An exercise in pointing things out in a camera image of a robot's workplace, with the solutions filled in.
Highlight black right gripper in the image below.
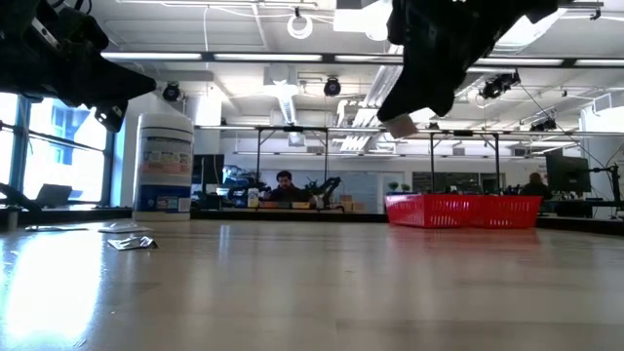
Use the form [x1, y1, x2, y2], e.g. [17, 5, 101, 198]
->
[377, 19, 477, 123]

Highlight large glass window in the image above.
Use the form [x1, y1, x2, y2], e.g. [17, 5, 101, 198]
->
[0, 92, 116, 206]

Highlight person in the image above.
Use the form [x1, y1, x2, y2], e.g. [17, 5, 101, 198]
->
[265, 170, 313, 204]
[519, 171, 556, 201]

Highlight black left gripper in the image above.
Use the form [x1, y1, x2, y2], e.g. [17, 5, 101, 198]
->
[0, 5, 157, 134]

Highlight brown cardboard boxes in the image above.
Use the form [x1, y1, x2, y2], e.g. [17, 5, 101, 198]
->
[338, 194, 367, 214]

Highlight black overhead light bar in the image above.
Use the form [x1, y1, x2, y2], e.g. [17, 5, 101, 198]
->
[99, 51, 624, 68]

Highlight black computer monitor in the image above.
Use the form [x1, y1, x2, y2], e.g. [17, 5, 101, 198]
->
[192, 154, 225, 186]
[544, 148, 593, 197]

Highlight black aluminium table frame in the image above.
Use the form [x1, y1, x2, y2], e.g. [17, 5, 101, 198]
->
[0, 180, 624, 236]

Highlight white printed first aid packet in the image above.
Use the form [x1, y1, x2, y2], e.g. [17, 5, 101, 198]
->
[106, 234, 159, 252]
[96, 221, 153, 235]
[23, 223, 93, 233]

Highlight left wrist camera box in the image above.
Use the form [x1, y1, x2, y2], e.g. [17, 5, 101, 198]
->
[28, 17, 65, 51]

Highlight open grey laptop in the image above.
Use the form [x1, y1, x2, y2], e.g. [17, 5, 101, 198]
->
[34, 183, 74, 209]

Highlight black background frame stand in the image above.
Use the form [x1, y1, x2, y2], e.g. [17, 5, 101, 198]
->
[255, 125, 331, 211]
[428, 130, 501, 196]

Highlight white wipes canister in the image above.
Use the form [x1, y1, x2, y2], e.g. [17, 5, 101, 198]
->
[132, 112, 195, 222]

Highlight red plastic basket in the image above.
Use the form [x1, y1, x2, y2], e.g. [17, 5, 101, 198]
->
[384, 193, 477, 229]
[468, 194, 543, 230]

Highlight white coiled cable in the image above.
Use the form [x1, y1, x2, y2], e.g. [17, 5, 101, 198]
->
[286, 13, 314, 40]

